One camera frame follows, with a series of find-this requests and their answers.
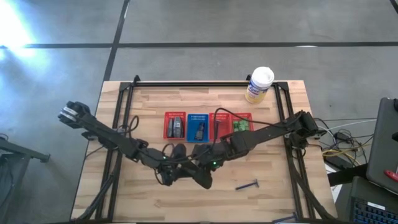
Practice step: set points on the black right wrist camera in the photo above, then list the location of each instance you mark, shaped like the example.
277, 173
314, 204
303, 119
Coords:
199, 152

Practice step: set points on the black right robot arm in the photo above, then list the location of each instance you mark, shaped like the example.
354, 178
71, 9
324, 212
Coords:
267, 133

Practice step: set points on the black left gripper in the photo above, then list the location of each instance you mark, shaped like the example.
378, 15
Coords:
174, 165

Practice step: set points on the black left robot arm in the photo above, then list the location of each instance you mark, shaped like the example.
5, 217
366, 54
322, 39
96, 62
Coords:
102, 130

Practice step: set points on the white yellow wipes canister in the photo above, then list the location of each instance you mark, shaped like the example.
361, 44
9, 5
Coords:
259, 84

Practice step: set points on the black equipment crate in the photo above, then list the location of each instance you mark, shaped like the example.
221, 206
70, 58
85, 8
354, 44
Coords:
367, 193

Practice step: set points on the dark blue disposable razor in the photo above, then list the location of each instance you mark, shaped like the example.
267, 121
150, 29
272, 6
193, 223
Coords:
284, 219
245, 186

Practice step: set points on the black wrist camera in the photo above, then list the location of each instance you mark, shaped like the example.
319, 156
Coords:
179, 151
199, 152

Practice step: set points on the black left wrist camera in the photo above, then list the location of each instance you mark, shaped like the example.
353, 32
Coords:
179, 151

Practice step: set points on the black metal cart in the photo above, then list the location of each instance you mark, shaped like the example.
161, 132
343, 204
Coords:
18, 149

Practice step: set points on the grey equipment case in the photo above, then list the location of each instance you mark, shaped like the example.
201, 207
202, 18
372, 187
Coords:
382, 140

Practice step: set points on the black metal rig frame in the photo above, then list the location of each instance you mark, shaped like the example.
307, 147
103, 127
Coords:
202, 84

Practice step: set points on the green shampoo bottle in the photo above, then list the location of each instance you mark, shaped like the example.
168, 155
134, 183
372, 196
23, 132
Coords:
241, 126
246, 125
235, 126

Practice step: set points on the red plastic slotted basket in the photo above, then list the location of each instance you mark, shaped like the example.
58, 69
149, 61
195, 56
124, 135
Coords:
174, 114
224, 124
247, 116

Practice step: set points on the black power adapter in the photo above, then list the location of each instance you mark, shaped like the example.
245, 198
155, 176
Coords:
342, 136

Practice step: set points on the grey toiletry bottle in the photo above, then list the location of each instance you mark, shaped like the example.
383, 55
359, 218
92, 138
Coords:
178, 129
170, 129

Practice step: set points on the blue plastic slotted basket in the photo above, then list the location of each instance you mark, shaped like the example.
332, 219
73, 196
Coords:
192, 119

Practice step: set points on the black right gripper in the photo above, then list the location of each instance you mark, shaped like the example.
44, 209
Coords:
211, 160

